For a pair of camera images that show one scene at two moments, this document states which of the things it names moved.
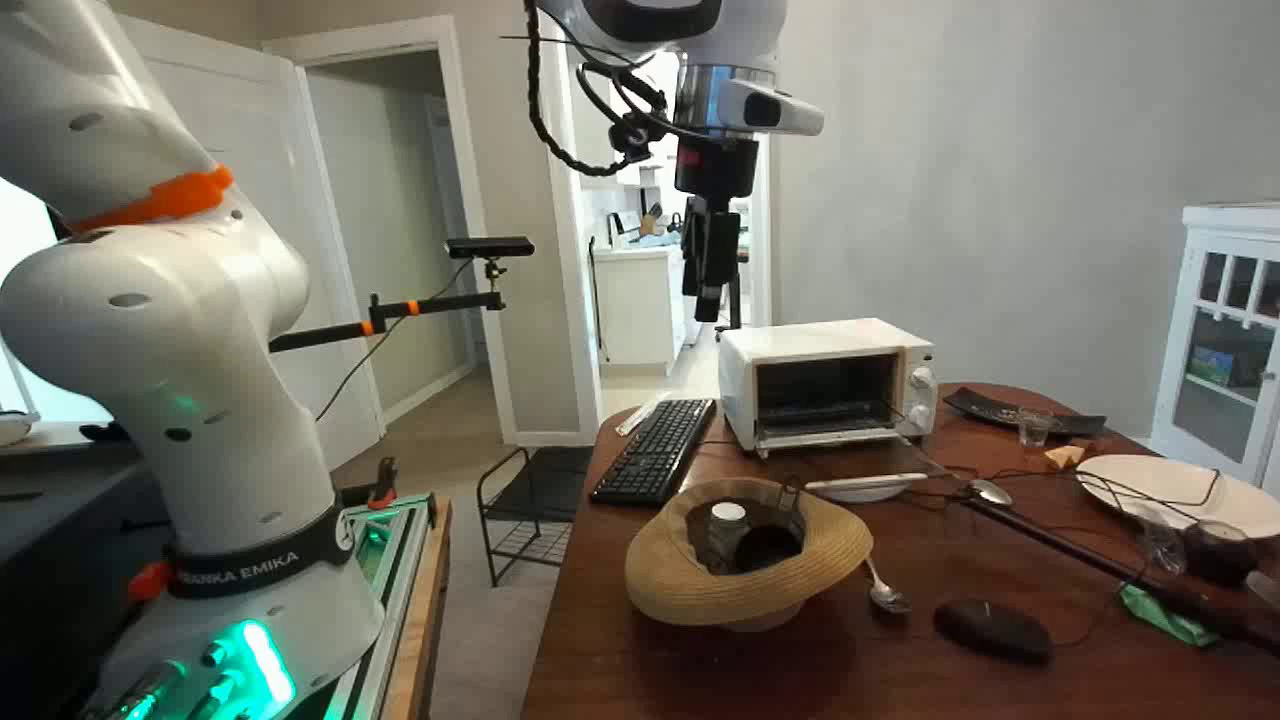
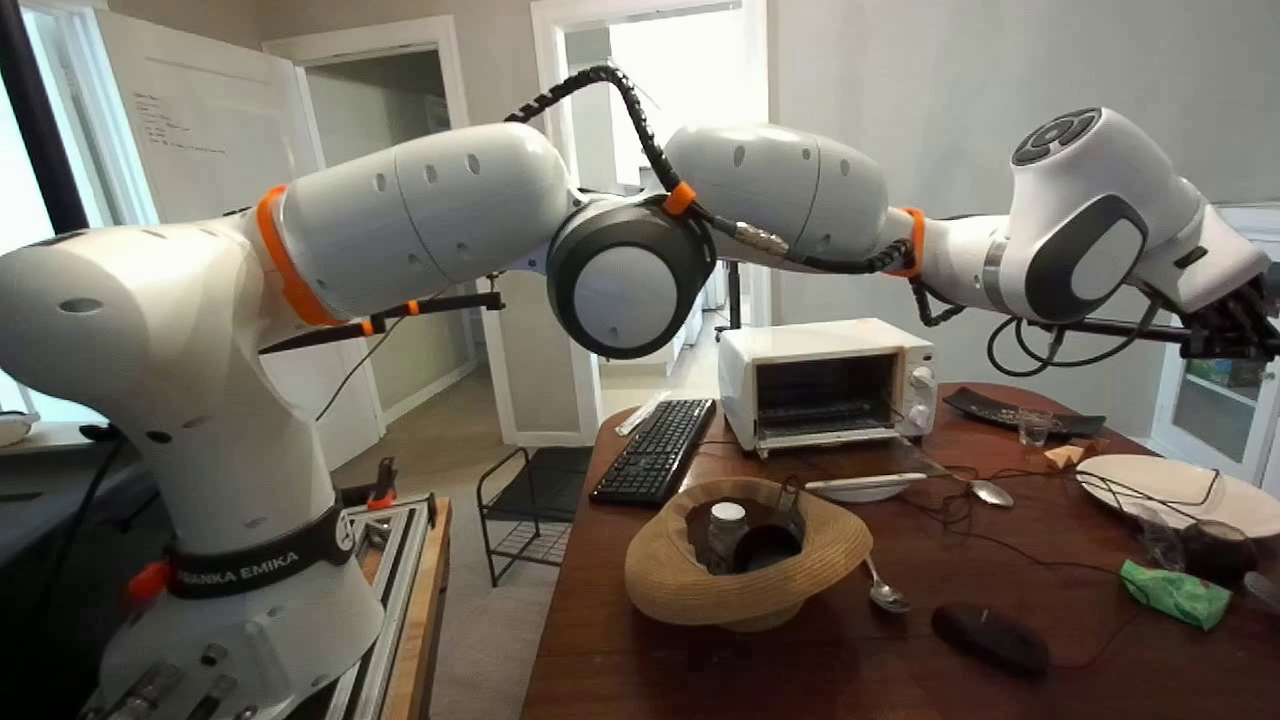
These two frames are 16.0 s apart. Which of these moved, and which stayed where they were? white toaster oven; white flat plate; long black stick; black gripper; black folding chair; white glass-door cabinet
Moved: long black stick; black gripper
Stayed: black folding chair; white flat plate; white toaster oven; white glass-door cabinet
